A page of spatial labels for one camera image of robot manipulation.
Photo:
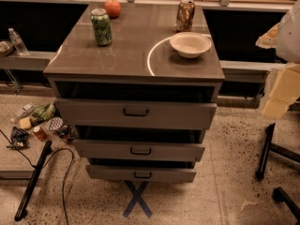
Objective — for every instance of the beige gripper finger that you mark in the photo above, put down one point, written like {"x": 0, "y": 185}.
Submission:
{"x": 269, "y": 39}
{"x": 285, "y": 91}

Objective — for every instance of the white paper bowl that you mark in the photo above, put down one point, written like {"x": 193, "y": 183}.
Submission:
{"x": 190, "y": 45}

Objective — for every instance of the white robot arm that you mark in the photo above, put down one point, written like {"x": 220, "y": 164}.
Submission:
{"x": 285, "y": 38}

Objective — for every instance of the brown patterned can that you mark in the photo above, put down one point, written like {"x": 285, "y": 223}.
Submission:
{"x": 185, "y": 14}

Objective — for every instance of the green soda can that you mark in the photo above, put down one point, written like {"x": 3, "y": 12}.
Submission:
{"x": 101, "y": 26}

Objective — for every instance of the small red can on floor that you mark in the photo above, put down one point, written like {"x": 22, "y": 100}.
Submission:
{"x": 40, "y": 133}

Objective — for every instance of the bowl on left ledge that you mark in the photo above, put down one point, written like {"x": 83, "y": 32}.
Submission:
{"x": 6, "y": 48}

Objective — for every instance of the black stand leg right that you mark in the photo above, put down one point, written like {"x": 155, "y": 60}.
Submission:
{"x": 269, "y": 146}

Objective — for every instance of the black stand leg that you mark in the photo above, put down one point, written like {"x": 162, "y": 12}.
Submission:
{"x": 269, "y": 146}
{"x": 21, "y": 211}

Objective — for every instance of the black base foot right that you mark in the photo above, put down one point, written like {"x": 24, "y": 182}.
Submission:
{"x": 280, "y": 196}

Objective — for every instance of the grey drawer cabinet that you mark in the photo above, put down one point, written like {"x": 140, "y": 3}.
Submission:
{"x": 139, "y": 65}

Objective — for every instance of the red apple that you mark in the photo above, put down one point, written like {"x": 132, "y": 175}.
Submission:
{"x": 113, "y": 8}

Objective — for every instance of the blue tape cross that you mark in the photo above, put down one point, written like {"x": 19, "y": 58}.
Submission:
{"x": 137, "y": 198}

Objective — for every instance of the middle grey drawer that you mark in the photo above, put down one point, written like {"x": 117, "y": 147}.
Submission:
{"x": 155, "y": 151}

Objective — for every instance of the grey drawer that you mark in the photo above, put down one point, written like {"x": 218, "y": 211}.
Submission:
{"x": 155, "y": 151}
{"x": 136, "y": 114}
{"x": 141, "y": 174}

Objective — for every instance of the bottom grey drawer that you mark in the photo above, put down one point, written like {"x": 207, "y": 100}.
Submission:
{"x": 141, "y": 174}

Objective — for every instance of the top grey drawer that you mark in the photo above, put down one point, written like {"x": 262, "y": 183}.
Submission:
{"x": 136, "y": 114}

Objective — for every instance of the colourful snack packet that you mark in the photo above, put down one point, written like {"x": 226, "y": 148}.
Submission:
{"x": 66, "y": 134}

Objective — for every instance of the white mesh patterned packet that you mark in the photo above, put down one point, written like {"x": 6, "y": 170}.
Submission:
{"x": 55, "y": 124}

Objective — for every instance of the green chip bag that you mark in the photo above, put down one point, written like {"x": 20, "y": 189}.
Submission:
{"x": 42, "y": 113}

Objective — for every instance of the clear plastic water bottle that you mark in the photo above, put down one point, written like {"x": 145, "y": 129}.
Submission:
{"x": 17, "y": 42}

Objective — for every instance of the clear bottle on floor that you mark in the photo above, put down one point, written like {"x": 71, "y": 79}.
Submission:
{"x": 23, "y": 112}

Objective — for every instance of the yellow sponge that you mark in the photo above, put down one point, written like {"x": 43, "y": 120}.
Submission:
{"x": 25, "y": 123}

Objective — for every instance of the dark blue snack bag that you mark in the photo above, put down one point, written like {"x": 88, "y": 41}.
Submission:
{"x": 18, "y": 138}

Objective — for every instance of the black stand leg left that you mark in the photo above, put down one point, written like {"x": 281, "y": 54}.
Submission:
{"x": 21, "y": 211}

